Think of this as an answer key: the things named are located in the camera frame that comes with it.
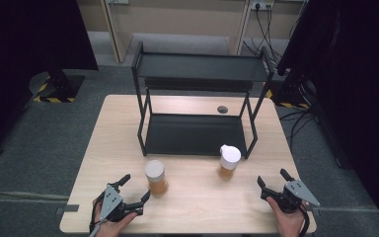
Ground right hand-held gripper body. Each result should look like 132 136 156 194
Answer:
265 180 321 214

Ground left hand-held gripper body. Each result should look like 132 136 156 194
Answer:
98 185 134 223

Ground spice jar with spouted white lid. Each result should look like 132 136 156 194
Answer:
216 144 243 181

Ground black metal two-tier shelf rack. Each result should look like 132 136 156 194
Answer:
130 40 275 160

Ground person's left hand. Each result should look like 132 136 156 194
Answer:
92 197 138 237

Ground person's right hand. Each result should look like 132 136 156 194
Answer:
265 197 309 237

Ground grey floor tape patch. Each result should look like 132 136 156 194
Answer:
56 203 80 215

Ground stand base with hazard stripes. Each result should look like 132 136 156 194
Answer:
265 78 311 110
29 70 86 104

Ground black curtain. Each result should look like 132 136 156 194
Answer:
0 0 99 159
275 0 379 228

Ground right hand-held gripper cable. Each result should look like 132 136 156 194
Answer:
297 205 312 237

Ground hand-held gripper cable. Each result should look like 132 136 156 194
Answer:
297 205 312 237
88 220 103 237

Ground left hand-held gripper cable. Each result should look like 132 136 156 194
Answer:
88 220 103 237

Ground black cables on floor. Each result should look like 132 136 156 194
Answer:
277 108 321 149

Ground floor cable cover strip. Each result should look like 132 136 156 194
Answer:
0 191 71 202

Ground black cables by wall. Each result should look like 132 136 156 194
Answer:
243 3 299 67

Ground white wall power outlet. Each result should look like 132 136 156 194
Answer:
250 0 275 11

